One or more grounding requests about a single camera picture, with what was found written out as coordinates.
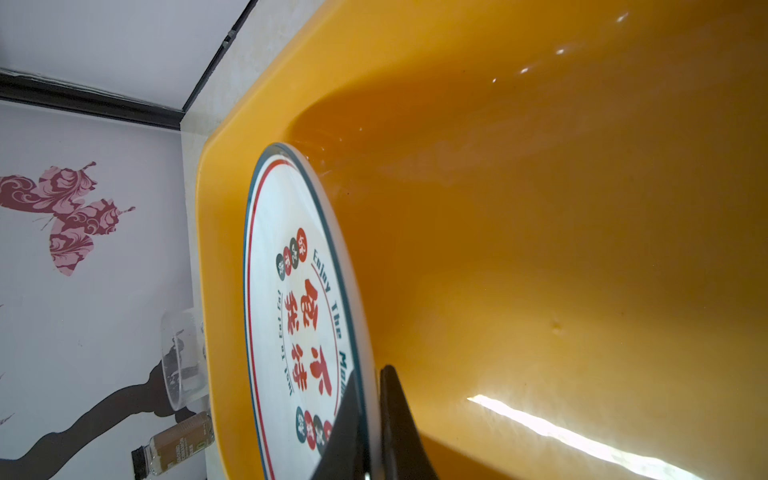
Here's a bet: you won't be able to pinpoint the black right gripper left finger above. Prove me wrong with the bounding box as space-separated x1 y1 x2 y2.
311 377 365 480

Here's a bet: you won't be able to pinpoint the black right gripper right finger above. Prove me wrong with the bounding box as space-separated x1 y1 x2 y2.
379 365 438 480

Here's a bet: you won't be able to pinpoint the white plate red characters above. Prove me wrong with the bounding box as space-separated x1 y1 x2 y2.
243 143 384 479

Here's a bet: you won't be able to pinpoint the yellow plastic bin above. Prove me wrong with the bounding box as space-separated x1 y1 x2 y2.
197 1 767 479

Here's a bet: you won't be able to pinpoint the clear plastic cup left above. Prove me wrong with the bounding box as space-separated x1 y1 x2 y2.
161 308 209 410

